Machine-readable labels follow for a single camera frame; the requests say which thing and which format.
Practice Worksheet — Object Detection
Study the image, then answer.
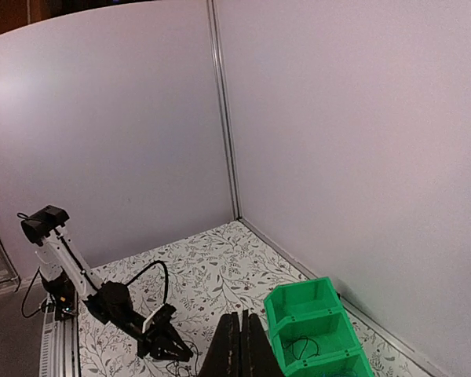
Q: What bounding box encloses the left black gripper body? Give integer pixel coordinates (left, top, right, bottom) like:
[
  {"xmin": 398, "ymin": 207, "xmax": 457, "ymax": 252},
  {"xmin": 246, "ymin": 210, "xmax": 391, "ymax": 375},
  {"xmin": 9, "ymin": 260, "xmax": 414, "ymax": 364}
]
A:
[{"xmin": 131, "ymin": 312, "xmax": 172, "ymax": 358}]

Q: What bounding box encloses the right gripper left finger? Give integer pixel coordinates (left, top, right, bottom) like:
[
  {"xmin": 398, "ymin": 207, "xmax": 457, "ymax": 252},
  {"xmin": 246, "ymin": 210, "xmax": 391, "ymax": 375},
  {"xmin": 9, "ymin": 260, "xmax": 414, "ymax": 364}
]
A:
[{"xmin": 198, "ymin": 313, "xmax": 240, "ymax": 377}]

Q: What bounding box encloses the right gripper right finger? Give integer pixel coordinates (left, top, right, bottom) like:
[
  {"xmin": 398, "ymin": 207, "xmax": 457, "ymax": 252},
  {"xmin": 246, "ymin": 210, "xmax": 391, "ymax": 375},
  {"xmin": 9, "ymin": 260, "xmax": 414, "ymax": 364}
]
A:
[{"xmin": 241, "ymin": 310, "xmax": 284, "ymax": 377}]

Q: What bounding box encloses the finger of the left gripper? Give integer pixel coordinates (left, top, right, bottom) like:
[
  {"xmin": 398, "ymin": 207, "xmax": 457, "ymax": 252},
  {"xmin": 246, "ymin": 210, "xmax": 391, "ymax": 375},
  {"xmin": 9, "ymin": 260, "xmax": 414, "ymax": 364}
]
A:
[
  {"xmin": 162, "ymin": 328, "xmax": 192, "ymax": 361},
  {"xmin": 151, "ymin": 339, "xmax": 188, "ymax": 361}
]

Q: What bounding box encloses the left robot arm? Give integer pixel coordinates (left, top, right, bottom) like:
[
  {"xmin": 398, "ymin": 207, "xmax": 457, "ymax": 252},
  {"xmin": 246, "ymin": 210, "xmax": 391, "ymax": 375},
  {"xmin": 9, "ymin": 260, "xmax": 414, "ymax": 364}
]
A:
[{"xmin": 16, "ymin": 205, "xmax": 193, "ymax": 362}]

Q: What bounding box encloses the green bin middle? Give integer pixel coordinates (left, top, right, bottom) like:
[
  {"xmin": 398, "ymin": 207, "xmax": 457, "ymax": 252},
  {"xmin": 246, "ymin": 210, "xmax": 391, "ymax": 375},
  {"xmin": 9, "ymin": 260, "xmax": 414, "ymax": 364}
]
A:
[{"xmin": 269, "ymin": 310, "xmax": 361, "ymax": 371}]

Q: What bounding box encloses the green bin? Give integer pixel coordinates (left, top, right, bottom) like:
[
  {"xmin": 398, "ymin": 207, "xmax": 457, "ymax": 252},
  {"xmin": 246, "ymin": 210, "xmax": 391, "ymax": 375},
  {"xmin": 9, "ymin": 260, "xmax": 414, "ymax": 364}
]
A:
[
  {"xmin": 269, "ymin": 310, "xmax": 361, "ymax": 371},
  {"xmin": 264, "ymin": 277, "xmax": 342, "ymax": 327},
  {"xmin": 284, "ymin": 352, "xmax": 374, "ymax": 377}
]

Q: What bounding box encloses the green bin left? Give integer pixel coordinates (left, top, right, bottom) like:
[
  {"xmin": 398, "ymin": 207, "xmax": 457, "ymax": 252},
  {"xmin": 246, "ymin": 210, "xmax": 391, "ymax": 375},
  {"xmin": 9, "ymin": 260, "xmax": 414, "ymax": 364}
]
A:
[{"xmin": 264, "ymin": 277, "xmax": 342, "ymax": 327}]

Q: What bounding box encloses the green bin right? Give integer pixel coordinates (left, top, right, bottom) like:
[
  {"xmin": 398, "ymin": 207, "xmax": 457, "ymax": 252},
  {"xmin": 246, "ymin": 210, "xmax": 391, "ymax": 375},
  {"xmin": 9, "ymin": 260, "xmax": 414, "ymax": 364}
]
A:
[{"xmin": 284, "ymin": 352, "xmax": 374, "ymax": 377}]

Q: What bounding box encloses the floral table mat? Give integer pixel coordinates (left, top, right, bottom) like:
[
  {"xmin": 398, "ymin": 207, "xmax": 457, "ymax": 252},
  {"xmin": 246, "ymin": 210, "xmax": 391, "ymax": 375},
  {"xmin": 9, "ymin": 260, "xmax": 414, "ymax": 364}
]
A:
[{"xmin": 78, "ymin": 221, "xmax": 425, "ymax": 376}]

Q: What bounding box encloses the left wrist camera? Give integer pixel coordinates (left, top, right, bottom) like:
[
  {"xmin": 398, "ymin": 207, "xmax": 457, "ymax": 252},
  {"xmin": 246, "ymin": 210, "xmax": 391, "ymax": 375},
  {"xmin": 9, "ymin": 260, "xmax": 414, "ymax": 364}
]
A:
[{"xmin": 141, "ymin": 303, "xmax": 177, "ymax": 334}]

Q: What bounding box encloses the tangled dark cable pile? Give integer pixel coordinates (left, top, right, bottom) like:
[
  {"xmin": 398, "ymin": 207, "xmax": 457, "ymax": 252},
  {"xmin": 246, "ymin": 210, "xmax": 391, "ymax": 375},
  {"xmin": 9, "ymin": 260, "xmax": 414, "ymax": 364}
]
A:
[{"xmin": 162, "ymin": 341, "xmax": 205, "ymax": 377}]

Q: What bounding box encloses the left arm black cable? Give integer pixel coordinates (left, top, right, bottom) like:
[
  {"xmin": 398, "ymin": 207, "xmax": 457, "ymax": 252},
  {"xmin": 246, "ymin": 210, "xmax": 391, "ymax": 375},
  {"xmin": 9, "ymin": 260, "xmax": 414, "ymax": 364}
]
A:
[{"xmin": 125, "ymin": 260, "xmax": 170, "ymax": 307}]

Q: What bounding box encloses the left aluminium frame post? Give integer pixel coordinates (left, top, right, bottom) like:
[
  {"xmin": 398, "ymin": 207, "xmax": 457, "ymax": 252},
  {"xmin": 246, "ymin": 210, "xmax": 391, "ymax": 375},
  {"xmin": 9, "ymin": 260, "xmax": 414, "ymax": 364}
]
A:
[{"xmin": 206, "ymin": 0, "xmax": 243, "ymax": 221}]

